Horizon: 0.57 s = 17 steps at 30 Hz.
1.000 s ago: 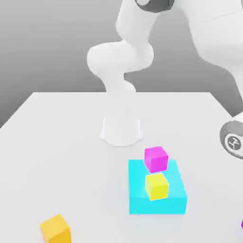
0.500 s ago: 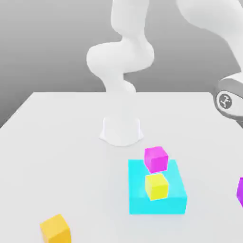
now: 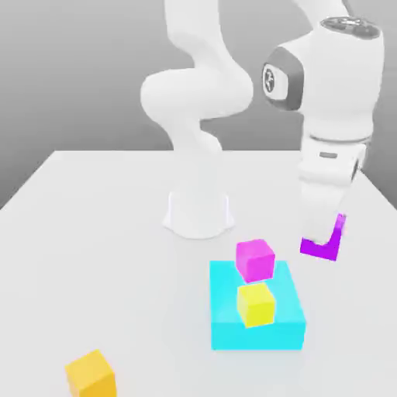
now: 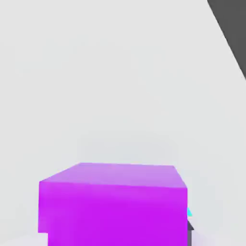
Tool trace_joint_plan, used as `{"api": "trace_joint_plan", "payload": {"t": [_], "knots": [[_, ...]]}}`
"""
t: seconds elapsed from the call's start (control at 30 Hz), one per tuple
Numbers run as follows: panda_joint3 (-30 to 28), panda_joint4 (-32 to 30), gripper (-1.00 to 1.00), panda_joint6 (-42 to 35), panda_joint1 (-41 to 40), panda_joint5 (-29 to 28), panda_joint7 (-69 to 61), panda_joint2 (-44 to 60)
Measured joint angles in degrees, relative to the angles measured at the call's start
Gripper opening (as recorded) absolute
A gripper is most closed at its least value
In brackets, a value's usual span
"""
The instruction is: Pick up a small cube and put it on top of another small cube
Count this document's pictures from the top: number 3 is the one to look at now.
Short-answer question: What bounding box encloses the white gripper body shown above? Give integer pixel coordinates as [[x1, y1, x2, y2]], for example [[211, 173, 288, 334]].
[[297, 140, 358, 188]]

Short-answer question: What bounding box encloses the small purple cube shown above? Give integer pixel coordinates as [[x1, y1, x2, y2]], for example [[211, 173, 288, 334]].
[[299, 212, 347, 262]]

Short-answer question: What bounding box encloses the small magenta cube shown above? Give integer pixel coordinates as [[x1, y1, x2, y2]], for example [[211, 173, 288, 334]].
[[235, 238, 276, 285]]

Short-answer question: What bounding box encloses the small yellow cube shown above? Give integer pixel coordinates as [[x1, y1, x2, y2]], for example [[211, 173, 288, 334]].
[[236, 282, 276, 329]]

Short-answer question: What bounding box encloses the small orange cube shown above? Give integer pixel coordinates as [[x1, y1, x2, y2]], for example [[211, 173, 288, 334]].
[[64, 348, 118, 397]]

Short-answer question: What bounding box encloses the large cyan box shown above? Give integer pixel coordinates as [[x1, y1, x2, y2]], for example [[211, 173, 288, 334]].
[[209, 259, 307, 351]]

